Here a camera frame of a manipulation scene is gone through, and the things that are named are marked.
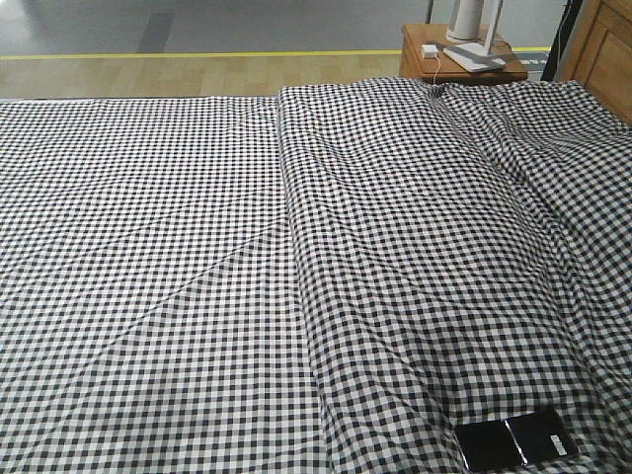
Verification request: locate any black foldable smartphone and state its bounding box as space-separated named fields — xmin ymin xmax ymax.
xmin=454 ymin=407 xmax=580 ymax=473

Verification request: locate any black white checkered quilt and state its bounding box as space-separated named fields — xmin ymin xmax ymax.
xmin=277 ymin=78 xmax=631 ymax=473

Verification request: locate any black white checkered bedsheet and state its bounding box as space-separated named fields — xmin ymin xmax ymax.
xmin=1 ymin=97 xmax=329 ymax=473

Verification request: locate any wooden bedside table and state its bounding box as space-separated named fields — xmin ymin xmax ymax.
xmin=398 ymin=23 xmax=530 ymax=86

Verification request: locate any white charger adapter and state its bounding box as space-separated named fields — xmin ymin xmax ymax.
xmin=421 ymin=43 xmax=439 ymax=59

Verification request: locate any white cylindrical appliance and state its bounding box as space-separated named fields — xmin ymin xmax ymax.
xmin=446 ymin=0 xmax=484 ymax=42

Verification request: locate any wooden headboard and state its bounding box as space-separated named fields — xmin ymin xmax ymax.
xmin=559 ymin=0 xmax=631 ymax=123

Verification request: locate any black tripod leg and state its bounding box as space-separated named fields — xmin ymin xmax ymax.
xmin=540 ymin=0 xmax=584 ymax=81

